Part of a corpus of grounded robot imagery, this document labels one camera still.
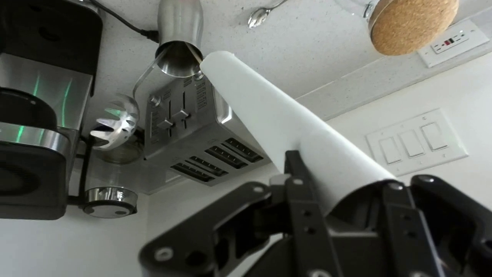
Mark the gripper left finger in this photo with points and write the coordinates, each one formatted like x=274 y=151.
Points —
x=307 y=231

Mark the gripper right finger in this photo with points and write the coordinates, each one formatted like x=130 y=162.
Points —
x=453 y=223

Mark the white paper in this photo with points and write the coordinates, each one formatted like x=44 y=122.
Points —
x=276 y=115

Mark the silver metal cup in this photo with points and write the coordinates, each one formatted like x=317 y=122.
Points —
x=180 y=27

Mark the silver toaster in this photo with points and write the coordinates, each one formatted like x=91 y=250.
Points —
x=200 y=146

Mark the toaster lever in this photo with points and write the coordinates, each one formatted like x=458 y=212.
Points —
x=180 y=115
x=165 y=124

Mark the glass jar with silver lid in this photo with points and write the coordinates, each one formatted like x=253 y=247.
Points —
x=110 y=202

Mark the toaster knob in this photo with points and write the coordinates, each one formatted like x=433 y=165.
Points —
x=155 y=100

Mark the cork jar lid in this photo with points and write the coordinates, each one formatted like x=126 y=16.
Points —
x=413 y=25

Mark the silver metal spoon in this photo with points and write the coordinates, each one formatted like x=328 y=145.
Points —
x=258 y=17

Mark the silver slotted spoon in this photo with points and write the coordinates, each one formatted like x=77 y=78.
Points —
x=115 y=123

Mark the black and silver coffee machine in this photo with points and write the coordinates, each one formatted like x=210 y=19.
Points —
x=38 y=154

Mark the white switch plate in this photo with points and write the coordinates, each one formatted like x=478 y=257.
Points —
x=417 y=142

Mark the white wall socket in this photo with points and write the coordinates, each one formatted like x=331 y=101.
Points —
x=453 y=41

